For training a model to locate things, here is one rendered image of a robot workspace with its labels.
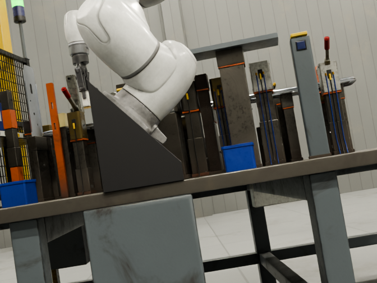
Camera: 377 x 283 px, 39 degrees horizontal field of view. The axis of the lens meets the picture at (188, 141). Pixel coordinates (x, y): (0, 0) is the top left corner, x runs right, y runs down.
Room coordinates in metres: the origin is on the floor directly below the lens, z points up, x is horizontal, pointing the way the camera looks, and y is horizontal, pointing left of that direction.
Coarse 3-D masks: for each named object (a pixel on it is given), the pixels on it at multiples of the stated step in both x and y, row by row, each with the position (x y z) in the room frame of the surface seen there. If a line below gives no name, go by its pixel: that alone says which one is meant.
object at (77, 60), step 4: (76, 56) 2.36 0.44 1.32; (80, 56) 2.37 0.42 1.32; (84, 56) 2.37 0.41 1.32; (72, 60) 2.38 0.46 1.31; (76, 60) 2.37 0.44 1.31; (80, 60) 2.36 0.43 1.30; (84, 60) 2.37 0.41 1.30; (88, 60) 2.39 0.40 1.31; (76, 64) 2.37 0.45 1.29; (80, 64) 2.36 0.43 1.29; (84, 64) 2.41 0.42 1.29; (80, 68) 2.36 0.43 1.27
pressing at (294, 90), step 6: (342, 78) 2.14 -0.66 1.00; (348, 78) 2.13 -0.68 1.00; (354, 78) 2.14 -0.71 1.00; (318, 84) 2.15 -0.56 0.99; (348, 84) 2.30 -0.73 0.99; (276, 90) 2.18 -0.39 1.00; (282, 90) 2.17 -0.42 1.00; (288, 90) 2.17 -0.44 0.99; (294, 90) 2.24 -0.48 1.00; (252, 96) 2.19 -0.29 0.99; (276, 96) 2.35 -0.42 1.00; (252, 102) 2.38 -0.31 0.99; (90, 126) 2.29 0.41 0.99; (48, 132) 2.32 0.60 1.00
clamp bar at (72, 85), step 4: (68, 76) 2.22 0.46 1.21; (72, 76) 2.23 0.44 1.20; (68, 80) 2.23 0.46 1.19; (72, 80) 2.23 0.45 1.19; (68, 84) 2.24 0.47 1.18; (72, 84) 2.23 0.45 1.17; (76, 84) 2.25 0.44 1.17; (68, 88) 2.24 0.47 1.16; (72, 88) 2.24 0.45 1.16; (76, 88) 2.24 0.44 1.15; (72, 92) 2.24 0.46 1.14; (76, 92) 2.24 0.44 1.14; (72, 96) 2.24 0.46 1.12; (76, 96) 2.24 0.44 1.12; (76, 100) 2.24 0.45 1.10; (76, 104) 2.25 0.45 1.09; (80, 104) 2.26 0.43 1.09; (72, 108) 2.25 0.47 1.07
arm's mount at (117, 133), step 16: (96, 96) 1.44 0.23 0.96; (96, 112) 1.44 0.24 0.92; (112, 112) 1.44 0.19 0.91; (96, 128) 1.44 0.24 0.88; (112, 128) 1.44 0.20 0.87; (128, 128) 1.44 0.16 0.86; (96, 144) 1.44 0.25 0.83; (112, 144) 1.44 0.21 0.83; (128, 144) 1.44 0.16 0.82; (144, 144) 1.44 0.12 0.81; (160, 144) 1.45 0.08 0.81; (112, 160) 1.44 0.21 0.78; (128, 160) 1.44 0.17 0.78; (144, 160) 1.44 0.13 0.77; (160, 160) 1.45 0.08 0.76; (176, 160) 1.45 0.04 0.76; (112, 176) 1.44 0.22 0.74; (128, 176) 1.44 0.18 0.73; (144, 176) 1.44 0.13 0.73; (160, 176) 1.44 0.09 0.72; (176, 176) 1.45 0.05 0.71
